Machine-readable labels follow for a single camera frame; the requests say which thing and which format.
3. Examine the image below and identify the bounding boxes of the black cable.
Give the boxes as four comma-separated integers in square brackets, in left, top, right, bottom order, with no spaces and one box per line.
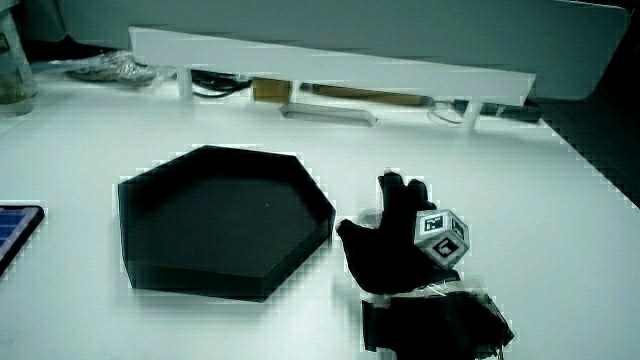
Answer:
[189,69,253,100]

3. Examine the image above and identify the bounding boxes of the white desk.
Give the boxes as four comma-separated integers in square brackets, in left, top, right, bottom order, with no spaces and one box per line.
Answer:
[0,64,640,360]

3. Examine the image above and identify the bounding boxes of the person's right forearm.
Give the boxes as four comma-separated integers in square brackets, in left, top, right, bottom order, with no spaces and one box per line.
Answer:
[360,279,515,360]

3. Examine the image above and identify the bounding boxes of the white cable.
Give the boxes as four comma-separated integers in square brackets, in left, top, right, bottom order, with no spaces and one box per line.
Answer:
[426,98,467,126]

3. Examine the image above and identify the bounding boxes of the white monitor riser shelf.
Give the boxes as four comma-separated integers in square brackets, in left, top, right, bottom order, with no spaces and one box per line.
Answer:
[128,25,537,132]

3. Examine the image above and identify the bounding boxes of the black hexagonal tray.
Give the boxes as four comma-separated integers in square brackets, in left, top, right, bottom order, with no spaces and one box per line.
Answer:
[117,144,337,303]

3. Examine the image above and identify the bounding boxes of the person's right hand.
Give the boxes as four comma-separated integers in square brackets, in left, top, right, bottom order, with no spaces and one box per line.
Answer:
[335,169,471,295]

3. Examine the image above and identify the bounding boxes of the white back panel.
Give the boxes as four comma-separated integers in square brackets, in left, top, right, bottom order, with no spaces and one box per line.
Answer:
[55,0,632,101]

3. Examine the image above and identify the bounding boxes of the long brown wooden bar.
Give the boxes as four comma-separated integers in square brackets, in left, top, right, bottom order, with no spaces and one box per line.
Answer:
[310,83,434,107]

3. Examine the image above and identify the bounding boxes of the clear jar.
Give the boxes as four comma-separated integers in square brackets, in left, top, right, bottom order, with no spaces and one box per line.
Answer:
[0,7,38,116]

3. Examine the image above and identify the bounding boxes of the crumpled clear plastic bag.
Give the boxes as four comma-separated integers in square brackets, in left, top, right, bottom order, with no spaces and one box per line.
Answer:
[63,49,169,88]

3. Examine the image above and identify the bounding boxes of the dark blue-screen tablet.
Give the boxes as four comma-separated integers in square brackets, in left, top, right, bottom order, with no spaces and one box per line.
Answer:
[0,204,46,277]

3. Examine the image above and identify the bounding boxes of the white desk cable slot cover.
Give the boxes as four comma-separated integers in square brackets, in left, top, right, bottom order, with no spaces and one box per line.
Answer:
[279,102,378,128]

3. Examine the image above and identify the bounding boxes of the small yellow box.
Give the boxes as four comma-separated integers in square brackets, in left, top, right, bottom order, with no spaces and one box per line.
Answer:
[252,77,293,104]

